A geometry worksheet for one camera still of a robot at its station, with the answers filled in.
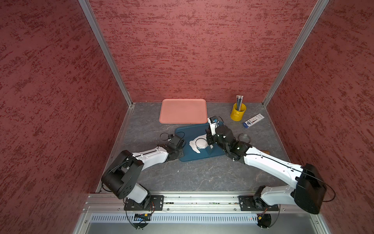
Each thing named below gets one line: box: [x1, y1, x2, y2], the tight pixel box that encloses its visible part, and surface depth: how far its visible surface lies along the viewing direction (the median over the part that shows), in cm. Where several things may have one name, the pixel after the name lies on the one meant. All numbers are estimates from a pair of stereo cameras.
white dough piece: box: [188, 134, 208, 154], surface depth 97 cm
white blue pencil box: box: [243, 113, 265, 129], surface depth 112 cm
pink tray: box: [158, 98, 208, 124], surface depth 123 cm
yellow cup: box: [230, 102, 247, 122], surface depth 108 cm
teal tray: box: [175, 122, 226, 162], surface depth 94 cm
